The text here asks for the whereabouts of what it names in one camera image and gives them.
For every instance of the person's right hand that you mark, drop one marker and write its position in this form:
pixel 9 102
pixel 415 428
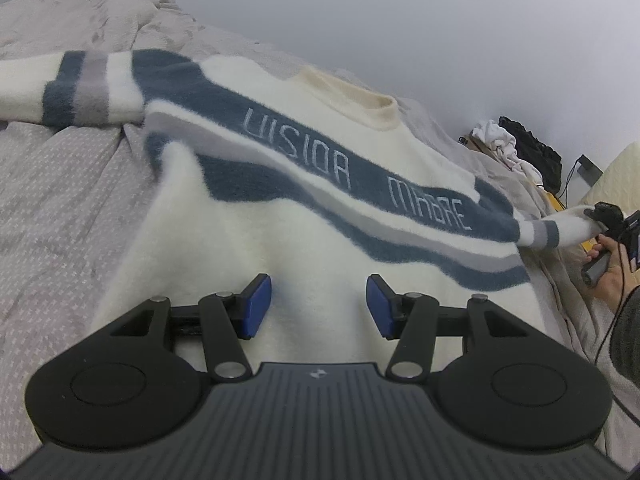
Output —
pixel 612 280

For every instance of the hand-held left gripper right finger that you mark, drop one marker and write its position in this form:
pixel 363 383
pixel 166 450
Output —
pixel 377 307

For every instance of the black cloth pile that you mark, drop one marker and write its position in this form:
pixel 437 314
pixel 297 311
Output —
pixel 532 152

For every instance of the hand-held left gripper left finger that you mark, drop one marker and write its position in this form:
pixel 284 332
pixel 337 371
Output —
pixel 257 305

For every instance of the person's right forearm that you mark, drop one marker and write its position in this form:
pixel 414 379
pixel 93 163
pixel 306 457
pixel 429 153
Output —
pixel 627 340

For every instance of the white crumpled cloth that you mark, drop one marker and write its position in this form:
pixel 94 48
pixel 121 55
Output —
pixel 500 142

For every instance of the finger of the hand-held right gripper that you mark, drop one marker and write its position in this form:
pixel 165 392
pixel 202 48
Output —
pixel 605 215

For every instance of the black wall socket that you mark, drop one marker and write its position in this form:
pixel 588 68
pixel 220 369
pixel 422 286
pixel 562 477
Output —
pixel 589 167

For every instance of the grey bed blanket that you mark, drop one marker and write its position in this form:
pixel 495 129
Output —
pixel 65 200

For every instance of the white fluffy blue-striped sweater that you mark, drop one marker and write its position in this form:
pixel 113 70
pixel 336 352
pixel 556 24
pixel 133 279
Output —
pixel 280 220

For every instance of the brown cardboard piece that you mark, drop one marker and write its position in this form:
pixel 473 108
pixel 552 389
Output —
pixel 475 142

